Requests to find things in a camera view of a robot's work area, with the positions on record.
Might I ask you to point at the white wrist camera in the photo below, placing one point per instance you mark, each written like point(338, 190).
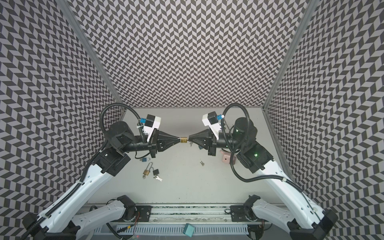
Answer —
point(149, 124)
point(213, 121)

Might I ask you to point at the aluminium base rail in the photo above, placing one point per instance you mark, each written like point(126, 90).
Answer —
point(214, 214)

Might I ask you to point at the teal square block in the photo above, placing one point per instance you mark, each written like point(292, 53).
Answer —
point(188, 230)

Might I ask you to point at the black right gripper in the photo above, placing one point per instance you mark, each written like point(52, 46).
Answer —
point(211, 143)

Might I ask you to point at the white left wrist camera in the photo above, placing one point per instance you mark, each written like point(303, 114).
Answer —
point(149, 124)

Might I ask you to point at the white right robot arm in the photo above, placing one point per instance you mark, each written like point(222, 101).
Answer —
point(250, 162)

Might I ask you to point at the pink pencil sharpener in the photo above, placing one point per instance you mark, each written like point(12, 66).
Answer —
point(226, 158)

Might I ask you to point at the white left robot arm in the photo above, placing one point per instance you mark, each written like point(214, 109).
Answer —
point(61, 221)

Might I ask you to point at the black padlock with keys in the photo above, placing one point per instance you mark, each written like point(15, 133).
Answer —
point(156, 173)

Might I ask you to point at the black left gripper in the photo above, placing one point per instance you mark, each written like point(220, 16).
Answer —
point(160, 142)

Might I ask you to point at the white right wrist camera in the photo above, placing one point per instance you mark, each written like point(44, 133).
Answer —
point(213, 121)

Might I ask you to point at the aluminium left corner post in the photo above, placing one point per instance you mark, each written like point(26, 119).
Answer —
point(64, 6)

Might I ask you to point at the aluminium corner post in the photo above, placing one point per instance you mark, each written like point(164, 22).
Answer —
point(64, 6)
point(308, 13)

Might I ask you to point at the aluminium right corner post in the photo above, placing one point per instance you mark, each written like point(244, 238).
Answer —
point(308, 13)

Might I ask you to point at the long shackle brass padlock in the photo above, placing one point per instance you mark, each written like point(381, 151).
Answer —
point(148, 170)

